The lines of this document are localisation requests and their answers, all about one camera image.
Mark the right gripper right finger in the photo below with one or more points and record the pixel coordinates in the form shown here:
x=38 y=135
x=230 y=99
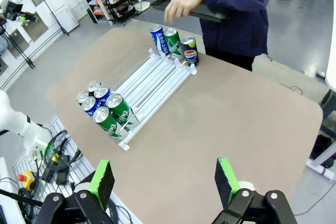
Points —
x=225 y=182

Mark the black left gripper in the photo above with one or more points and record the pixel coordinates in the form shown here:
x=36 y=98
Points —
x=13 y=10

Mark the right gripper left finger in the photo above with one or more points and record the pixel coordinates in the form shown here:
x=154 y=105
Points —
x=101 y=182

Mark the green Chilsung cider can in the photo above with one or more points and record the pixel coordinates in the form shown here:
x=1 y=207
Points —
x=119 y=108
x=106 y=123
x=173 y=45

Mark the black Pepsi can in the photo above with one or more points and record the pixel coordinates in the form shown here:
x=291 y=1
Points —
x=94 y=86
x=82 y=96
x=190 y=53

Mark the black serving tray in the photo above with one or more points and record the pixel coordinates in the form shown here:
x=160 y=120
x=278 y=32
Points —
x=160 y=1

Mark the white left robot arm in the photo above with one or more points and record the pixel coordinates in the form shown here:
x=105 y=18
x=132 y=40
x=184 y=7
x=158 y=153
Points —
x=15 y=123

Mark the person in purple jacket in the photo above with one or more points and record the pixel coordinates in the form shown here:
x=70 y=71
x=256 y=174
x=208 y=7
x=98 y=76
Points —
x=236 y=24

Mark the person's left hand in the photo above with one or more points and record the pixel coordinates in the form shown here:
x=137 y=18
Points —
x=183 y=5

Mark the white box cabinet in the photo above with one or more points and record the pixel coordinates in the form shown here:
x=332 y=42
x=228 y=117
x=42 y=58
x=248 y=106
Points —
x=65 y=19

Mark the yellow emergency stop button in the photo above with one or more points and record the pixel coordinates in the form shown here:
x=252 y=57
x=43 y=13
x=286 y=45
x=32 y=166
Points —
x=26 y=179

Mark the blue Pocari Sweat can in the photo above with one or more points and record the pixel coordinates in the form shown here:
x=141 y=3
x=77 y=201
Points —
x=158 y=40
x=102 y=93
x=89 y=104

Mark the black utility cart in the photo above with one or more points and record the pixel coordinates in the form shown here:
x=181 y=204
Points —
x=118 y=6

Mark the white can dispenser rack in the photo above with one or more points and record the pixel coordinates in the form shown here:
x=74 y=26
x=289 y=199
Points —
x=157 y=77

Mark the slotted aluminium base plate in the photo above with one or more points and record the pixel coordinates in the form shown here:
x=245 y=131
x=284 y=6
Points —
x=78 y=171

